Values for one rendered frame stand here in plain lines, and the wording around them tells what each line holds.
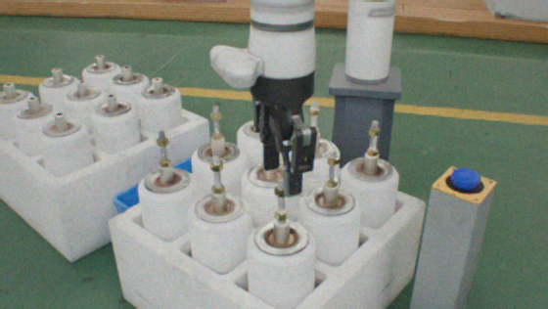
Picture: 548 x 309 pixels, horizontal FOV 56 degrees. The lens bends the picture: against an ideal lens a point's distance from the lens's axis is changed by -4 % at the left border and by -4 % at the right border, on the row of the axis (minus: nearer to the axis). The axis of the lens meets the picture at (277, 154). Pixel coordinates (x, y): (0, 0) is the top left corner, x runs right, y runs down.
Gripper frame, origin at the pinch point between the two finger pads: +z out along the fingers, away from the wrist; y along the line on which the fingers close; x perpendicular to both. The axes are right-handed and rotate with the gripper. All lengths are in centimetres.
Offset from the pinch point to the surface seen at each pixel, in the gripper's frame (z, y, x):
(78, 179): 18, 40, 24
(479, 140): 36, 47, -83
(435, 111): 36, 67, -84
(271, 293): 16.7, -3.4, 2.9
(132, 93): 12, 64, 9
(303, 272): 13.5, -4.4, -1.4
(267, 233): 10.5, 1.8, 1.3
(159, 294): 27.5, 13.9, 15.8
